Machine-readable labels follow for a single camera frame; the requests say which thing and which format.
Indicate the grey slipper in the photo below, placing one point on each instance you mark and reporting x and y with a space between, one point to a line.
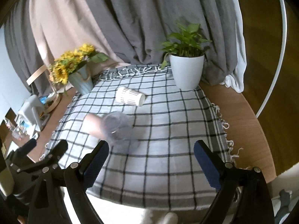
285 199

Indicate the clear plastic cup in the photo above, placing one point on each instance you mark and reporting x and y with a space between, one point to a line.
121 133

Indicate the pale pink blurred object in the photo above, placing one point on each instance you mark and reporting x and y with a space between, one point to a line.
92 126

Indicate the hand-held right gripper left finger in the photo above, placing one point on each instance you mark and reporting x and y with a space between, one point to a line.
96 164

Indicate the green plant in white pot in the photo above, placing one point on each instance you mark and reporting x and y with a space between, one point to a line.
186 70

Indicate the clear glass jar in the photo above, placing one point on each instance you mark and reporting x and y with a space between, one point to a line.
16 133

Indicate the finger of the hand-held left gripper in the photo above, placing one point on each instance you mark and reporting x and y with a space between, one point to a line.
58 149
24 148

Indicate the white hoop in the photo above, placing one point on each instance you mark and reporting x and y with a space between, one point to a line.
285 35

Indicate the beige curtain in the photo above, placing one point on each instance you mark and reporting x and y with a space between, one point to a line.
63 23

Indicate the grey curtain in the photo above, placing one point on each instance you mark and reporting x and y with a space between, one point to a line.
18 46
151 16

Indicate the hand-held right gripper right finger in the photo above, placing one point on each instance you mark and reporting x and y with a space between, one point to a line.
206 165

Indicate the white curtain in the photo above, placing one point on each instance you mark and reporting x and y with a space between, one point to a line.
240 58

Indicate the sunflowers in pale blue vase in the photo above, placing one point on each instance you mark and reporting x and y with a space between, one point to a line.
81 81

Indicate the white plastic appliance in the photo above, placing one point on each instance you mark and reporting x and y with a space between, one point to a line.
29 108

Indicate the grey white checked tablecloth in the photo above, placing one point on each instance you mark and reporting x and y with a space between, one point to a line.
163 158

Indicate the white rounded object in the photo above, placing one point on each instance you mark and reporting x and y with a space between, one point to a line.
170 218

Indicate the white printed paper cup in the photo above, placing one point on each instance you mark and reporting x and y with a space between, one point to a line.
129 96

